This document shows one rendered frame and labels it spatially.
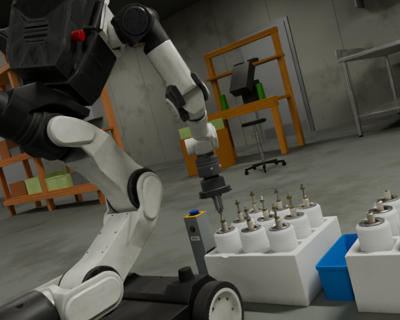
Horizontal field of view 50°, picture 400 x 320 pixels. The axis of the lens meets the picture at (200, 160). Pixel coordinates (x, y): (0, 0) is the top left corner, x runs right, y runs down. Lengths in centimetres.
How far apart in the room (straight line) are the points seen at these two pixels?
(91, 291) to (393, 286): 84
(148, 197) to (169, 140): 889
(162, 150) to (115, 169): 912
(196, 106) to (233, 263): 59
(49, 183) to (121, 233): 542
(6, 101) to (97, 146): 28
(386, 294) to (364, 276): 7
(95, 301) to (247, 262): 57
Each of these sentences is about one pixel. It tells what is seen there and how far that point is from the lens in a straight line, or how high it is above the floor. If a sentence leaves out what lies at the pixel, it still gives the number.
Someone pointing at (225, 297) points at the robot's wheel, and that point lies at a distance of 136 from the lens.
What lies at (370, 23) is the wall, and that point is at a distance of 783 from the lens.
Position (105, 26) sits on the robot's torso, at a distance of 135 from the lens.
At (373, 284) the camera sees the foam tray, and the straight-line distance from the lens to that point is 138.
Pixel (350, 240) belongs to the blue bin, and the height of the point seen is 9.
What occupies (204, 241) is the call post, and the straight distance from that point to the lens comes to 176.
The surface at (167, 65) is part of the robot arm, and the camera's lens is 133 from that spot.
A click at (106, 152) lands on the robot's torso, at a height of 66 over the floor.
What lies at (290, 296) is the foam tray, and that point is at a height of 3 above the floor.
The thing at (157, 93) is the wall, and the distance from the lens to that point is 1030.
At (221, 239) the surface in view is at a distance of 162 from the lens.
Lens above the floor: 67
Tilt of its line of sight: 5 degrees down
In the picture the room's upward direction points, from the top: 15 degrees counter-clockwise
